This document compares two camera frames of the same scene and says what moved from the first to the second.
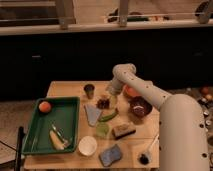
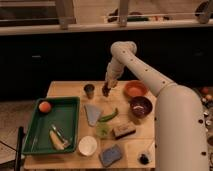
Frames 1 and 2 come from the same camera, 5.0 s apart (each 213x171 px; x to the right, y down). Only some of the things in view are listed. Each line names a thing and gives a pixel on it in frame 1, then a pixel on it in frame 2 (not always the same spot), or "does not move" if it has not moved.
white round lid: [87, 145] does not move
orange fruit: [44, 106] does not move
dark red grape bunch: [103, 103] → [106, 89]
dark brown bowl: [139, 106] does not move
